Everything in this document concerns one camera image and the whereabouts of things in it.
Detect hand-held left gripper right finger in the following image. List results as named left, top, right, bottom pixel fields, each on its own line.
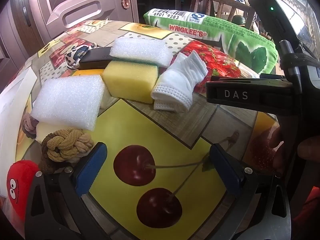
left=200, top=144, right=292, bottom=240

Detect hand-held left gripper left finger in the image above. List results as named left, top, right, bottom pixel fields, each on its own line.
left=25, top=142, right=108, bottom=240

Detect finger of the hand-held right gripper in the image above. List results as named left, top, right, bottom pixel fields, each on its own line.
left=205, top=74, right=303, bottom=113

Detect brown knotted scrunchie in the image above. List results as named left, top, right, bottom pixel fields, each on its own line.
left=39, top=128, right=95, bottom=174

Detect white foam block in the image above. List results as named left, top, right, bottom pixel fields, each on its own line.
left=109, top=38, right=170, bottom=68
left=30, top=75, right=106, bottom=132

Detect red plush apple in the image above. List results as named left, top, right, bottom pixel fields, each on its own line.
left=5, top=160, right=40, bottom=222

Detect white sock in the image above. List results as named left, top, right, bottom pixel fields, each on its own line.
left=151, top=51, right=208, bottom=112

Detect white tray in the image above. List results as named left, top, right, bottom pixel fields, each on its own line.
left=0, top=67, right=38, bottom=200

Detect person's right hand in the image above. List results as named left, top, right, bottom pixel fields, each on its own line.
left=271, top=126, right=320, bottom=178

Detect green printed pillow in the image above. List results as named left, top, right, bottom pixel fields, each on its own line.
left=144, top=8, right=279, bottom=74

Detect purple knotted scrunchie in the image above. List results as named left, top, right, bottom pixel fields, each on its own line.
left=21, top=112, right=40, bottom=139

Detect fruit print tablecloth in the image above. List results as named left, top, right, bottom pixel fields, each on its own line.
left=15, top=20, right=283, bottom=240

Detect orange cloth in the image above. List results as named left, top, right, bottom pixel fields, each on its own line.
left=292, top=187, right=320, bottom=220

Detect yellow carton box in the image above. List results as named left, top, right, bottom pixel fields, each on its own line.
left=71, top=69, right=105, bottom=78

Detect wooden chair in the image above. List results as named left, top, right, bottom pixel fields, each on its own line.
left=190, top=0, right=255, bottom=30

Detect black box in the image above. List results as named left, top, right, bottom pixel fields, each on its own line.
left=80, top=46, right=118, bottom=70

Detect spotted scrunchie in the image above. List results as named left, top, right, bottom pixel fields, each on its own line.
left=64, top=42, right=99, bottom=69

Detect grey panelled door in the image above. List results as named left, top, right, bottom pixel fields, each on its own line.
left=27, top=0, right=137, bottom=35

